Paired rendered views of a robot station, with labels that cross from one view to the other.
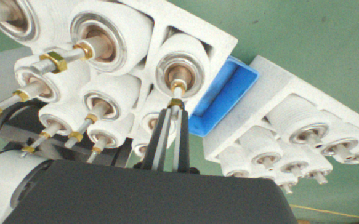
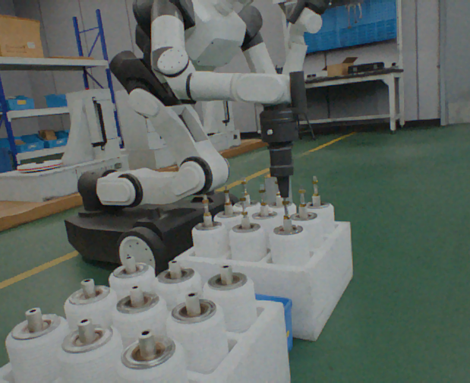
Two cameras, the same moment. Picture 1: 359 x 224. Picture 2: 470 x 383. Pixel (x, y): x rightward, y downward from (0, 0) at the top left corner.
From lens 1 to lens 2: 1.01 m
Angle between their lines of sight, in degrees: 73
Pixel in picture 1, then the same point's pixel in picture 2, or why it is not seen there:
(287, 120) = not seen: hidden behind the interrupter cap
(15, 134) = (220, 197)
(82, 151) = (184, 219)
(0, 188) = (213, 163)
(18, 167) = (218, 176)
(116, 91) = (275, 221)
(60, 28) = not seen: hidden behind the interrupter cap
